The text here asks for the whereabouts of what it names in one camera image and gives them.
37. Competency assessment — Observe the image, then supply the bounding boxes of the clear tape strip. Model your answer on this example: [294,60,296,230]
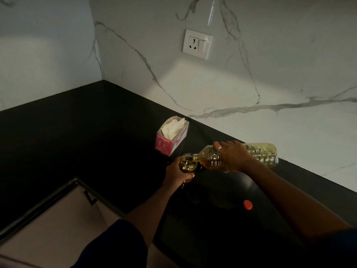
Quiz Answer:
[207,0,217,26]

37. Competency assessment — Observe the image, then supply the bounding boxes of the person's right forearm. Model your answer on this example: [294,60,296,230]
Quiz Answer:
[244,162,352,242]

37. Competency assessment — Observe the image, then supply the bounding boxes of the black countertop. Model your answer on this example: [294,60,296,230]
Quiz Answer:
[0,80,357,268]

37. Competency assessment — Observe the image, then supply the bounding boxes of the white tissues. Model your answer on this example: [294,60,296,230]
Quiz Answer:
[161,117,186,141]

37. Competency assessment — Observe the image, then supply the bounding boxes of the blue right shirt sleeve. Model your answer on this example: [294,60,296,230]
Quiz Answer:
[329,229,357,268]

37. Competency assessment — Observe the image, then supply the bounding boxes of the large clear plastic oil bottle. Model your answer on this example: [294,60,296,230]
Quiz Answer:
[193,143,279,170]

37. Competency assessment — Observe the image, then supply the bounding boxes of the pink tissue box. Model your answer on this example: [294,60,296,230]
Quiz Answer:
[155,115,190,157]

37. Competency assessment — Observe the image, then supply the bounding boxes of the small glass oil dispenser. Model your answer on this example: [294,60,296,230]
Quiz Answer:
[179,153,199,184]

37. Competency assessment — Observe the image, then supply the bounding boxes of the beige lower cabinet front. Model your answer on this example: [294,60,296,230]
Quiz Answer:
[0,178,179,268]

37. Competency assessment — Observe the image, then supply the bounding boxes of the person's right hand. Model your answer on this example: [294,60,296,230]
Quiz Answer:
[213,140,255,174]

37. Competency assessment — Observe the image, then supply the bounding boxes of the person's left hand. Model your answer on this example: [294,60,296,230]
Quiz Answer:
[163,156,195,191]

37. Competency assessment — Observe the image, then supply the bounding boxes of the white wall socket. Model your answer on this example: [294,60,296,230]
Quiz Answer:
[183,29,213,60]

